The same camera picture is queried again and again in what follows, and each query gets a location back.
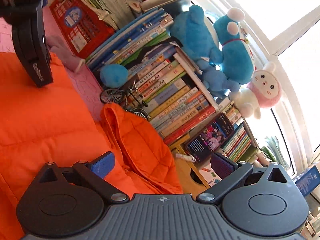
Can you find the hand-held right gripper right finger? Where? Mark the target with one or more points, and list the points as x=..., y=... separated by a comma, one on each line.
x=221, y=166

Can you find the stack of paper workbooks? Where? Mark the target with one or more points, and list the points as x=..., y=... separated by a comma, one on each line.
x=112, y=2

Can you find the miniature bicycle model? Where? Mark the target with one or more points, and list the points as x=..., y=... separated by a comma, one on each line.
x=111, y=96

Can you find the wooden drawer organizer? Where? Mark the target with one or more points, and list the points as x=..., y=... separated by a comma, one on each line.
x=185, y=175

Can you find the red plastic basket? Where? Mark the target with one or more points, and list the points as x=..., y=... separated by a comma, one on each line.
x=82, y=27

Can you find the grey laptop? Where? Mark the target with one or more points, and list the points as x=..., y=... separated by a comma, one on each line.
x=165, y=0

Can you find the stack of green workbooks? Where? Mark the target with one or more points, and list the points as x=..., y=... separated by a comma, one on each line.
x=275, y=152

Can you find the dark blue box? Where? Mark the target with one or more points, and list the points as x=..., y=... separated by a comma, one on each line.
x=308, y=181

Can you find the large blue plush toy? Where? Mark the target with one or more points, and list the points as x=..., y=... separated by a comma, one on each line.
x=195, y=32

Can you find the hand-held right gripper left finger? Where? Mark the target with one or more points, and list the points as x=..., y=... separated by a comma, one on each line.
x=103, y=164

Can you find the orange puffer jacket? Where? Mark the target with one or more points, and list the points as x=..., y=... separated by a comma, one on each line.
x=50, y=120

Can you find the blue plush ball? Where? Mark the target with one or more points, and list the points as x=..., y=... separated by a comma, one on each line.
x=113, y=76

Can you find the row of thick assorted books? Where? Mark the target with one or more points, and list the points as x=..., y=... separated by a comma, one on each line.
x=172, y=100

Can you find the row of thin green books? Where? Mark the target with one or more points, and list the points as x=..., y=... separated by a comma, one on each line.
x=237, y=140

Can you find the pink and white sheep plush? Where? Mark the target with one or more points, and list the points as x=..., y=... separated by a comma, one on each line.
x=265, y=85

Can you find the grey knit glove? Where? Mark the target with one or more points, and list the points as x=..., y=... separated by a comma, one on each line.
x=62, y=52

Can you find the row of tall blue books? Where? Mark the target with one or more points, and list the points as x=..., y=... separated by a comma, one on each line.
x=130, y=40

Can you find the smartphone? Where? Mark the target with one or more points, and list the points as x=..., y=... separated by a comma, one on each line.
x=210, y=137

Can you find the small blue plush toy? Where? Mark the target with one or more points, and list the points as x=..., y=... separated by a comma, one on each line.
x=217, y=80

